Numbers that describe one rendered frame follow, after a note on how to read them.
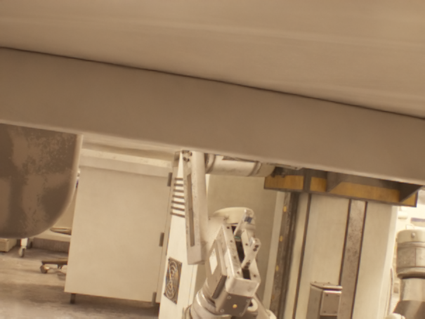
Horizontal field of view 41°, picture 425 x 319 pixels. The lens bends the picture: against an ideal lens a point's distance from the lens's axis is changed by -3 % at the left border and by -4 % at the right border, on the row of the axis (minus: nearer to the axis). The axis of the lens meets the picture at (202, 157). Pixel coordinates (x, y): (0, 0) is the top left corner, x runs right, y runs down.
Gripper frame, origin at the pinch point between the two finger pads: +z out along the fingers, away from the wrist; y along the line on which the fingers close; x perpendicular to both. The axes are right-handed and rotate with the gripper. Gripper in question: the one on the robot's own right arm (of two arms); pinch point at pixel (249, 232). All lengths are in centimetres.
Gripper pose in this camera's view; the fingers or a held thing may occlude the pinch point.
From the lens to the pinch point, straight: 92.6
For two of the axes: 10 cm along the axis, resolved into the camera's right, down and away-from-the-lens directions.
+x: -9.4, -2.3, -2.5
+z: 3.3, -8.3, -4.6
